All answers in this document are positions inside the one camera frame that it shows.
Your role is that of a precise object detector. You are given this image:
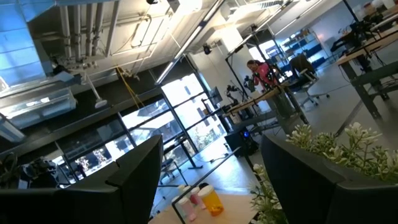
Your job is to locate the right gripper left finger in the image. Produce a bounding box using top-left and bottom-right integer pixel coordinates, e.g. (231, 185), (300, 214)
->
(67, 134), (164, 224)

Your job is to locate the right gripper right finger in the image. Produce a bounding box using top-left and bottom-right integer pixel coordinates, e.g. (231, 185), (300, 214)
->
(261, 134), (398, 224)

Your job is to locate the pink medicine bottle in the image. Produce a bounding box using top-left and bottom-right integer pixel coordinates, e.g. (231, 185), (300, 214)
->
(188, 185), (206, 210)
(177, 195), (198, 222)

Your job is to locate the orange medicine bottle white cap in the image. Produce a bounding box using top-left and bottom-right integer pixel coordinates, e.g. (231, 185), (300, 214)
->
(197, 185), (225, 218)

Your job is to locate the wooden shelf board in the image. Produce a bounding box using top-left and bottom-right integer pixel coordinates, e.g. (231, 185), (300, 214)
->
(148, 192), (259, 224)

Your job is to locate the green potted plant black pot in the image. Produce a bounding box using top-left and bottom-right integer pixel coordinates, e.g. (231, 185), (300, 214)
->
(250, 121), (398, 224)

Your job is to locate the black computer blue light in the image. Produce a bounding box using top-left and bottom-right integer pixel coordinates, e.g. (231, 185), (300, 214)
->
(223, 126), (259, 158)

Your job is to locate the wooden workbench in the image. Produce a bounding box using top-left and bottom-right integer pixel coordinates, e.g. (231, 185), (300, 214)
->
(223, 83), (308, 125)
(335, 26), (398, 124)

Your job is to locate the black office chair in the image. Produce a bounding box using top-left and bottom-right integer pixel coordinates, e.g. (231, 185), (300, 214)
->
(289, 53), (331, 107)

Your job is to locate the person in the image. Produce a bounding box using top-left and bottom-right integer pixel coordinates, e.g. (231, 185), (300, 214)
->
(246, 59), (280, 91)

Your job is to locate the black monitor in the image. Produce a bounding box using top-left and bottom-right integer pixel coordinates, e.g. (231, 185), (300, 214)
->
(207, 86), (224, 106)

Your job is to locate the long ceiling light bar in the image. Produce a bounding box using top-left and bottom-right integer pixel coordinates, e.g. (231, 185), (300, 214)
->
(154, 0), (224, 85)

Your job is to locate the black metal shelf frame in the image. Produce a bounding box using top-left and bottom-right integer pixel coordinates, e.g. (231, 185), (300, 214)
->
(170, 147), (242, 224)

